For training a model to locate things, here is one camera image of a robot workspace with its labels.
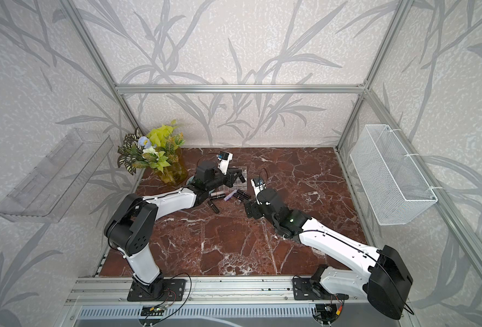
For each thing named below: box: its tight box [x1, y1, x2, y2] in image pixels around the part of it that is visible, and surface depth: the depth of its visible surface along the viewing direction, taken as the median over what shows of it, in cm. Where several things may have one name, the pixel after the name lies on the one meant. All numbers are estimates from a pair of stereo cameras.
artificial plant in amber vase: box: [117, 119, 188, 186], surface depth 90 cm
